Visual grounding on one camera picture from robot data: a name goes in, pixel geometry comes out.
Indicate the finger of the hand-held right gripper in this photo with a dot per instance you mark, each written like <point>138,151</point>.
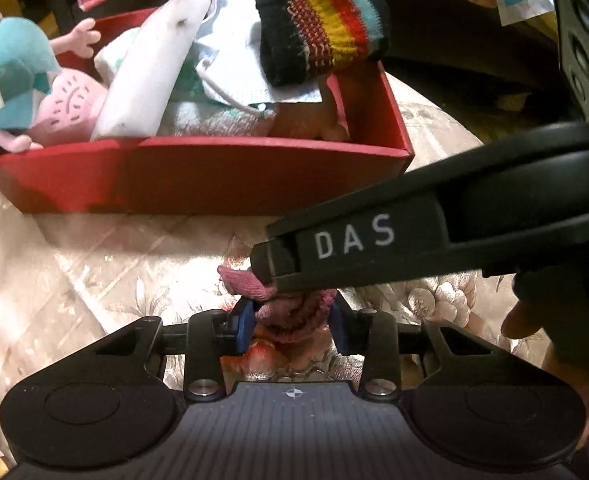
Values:
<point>274,266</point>

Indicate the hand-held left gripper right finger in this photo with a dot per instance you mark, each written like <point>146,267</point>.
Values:
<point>337,330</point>

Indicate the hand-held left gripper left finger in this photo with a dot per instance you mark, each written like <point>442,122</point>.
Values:
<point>244,329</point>

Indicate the pink knitted sock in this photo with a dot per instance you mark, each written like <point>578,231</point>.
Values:
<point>294,317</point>

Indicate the red cardboard box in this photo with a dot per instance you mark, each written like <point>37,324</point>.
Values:
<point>224,175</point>

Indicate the white green patterned towel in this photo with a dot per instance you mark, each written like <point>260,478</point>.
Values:
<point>214,116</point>

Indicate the pink plush toy teal dress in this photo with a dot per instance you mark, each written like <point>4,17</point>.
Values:
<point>9,70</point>

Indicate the pink perforated soft pad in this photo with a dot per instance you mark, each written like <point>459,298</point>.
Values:
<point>69,105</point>

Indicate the person's right hand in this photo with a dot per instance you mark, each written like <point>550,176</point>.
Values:
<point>522,321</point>

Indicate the floral satin cloth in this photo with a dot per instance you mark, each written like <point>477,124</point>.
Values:
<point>99,270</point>

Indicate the dark wooden furniture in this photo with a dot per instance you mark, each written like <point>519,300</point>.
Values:
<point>449,35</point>

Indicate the white blue face mask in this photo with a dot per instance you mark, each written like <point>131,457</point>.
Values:
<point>234,42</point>

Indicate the white sponge block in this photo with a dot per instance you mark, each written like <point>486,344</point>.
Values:
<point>144,70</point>

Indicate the striped knitted sock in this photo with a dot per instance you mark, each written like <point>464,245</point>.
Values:
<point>324,30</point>

